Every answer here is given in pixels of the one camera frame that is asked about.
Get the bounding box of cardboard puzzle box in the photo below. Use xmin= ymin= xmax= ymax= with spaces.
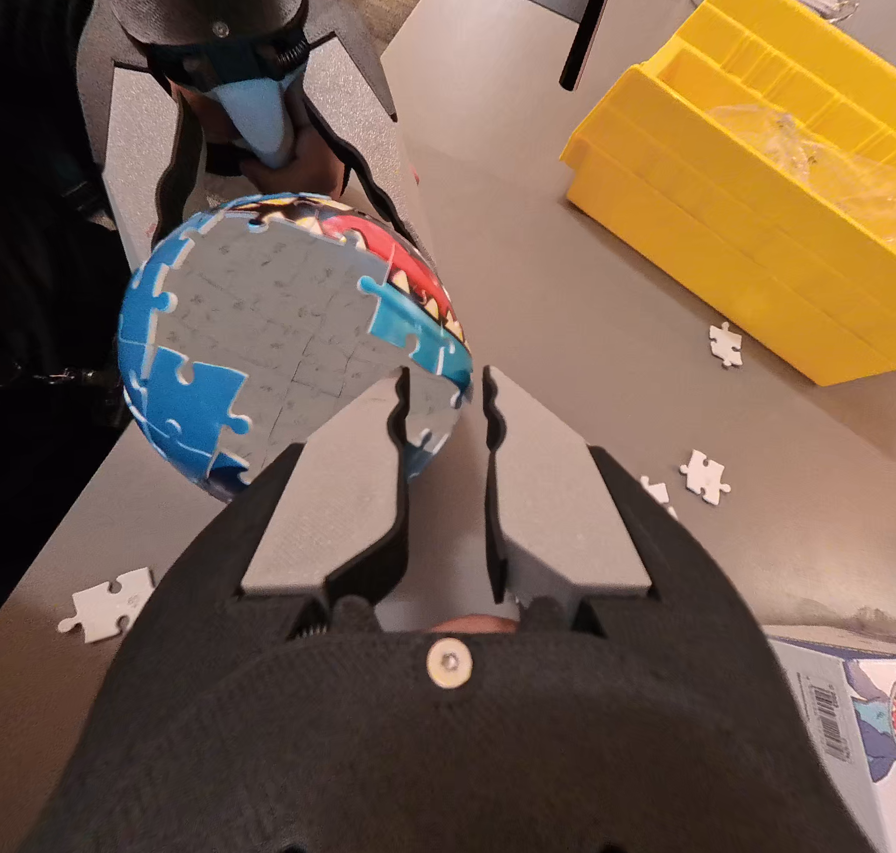
xmin=766 ymin=632 xmax=896 ymax=853

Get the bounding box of person's right hand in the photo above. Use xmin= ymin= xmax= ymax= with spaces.
xmin=428 ymin=614 xmax=520 ymax=634

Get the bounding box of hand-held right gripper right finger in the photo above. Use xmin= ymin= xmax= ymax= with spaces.
xmin=483 ymin=365 xmax=653 ymax=605

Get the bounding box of white puzzle piece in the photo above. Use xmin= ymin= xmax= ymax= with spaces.
xmin=640 ymin=475 xmax=679 ymax=521
xmin=57 ymin=566 xmax=156 ymax=645
xmin=708 ymin=321 xmax=744 ymax=370
xmin=679 ymin=448 xmax=732 ymax=507

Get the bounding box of person's left hand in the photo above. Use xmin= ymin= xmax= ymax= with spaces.
xmin=238 ymin=127 xmax=352 ymax=201

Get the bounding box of yellow plastic bin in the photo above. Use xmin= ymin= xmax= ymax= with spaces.
xmin=560 ymin=0 xmax=896 ymax=388

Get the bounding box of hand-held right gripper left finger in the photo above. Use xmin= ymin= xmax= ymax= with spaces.
xmin=240 ymin=366 xmax=412 ymax=605

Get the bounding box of clear plastic bag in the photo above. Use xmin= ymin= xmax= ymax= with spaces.
xmin=703 ymin=104 xmax=896 ymax=238

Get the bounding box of blue puzzle ball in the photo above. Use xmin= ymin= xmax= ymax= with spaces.
xmin=115 ymin=191 xmax=476 ymax=504

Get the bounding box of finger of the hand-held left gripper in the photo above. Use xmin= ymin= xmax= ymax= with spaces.
xmin=290 ymin=41 xmax=438 ymax=269
xmin=100 ymin=62 xmax=207 ymax=274

